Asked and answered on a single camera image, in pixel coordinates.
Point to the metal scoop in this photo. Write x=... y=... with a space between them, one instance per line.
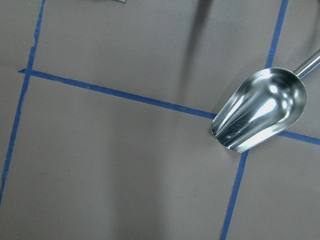
x=267 y=103

